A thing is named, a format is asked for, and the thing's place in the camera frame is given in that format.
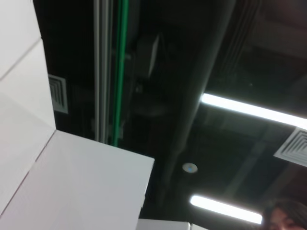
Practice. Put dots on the green ceiling pipe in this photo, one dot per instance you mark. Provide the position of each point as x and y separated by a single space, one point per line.
121 72

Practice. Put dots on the round smoke detector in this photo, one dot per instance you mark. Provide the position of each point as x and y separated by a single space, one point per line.
190 167

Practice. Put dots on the grey ceiling pipe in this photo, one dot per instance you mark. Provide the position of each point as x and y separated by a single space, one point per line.
102 72

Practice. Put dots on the square ceiling air vent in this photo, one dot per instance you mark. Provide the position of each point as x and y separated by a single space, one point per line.
58 93
293 148

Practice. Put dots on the long ceiling light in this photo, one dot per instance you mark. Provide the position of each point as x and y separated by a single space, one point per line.
251 109
225 208

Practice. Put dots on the dark-haired person head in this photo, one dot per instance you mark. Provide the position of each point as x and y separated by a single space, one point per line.
287 215

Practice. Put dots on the large dark ceiling duct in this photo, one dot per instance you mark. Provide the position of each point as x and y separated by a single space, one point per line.
201 72

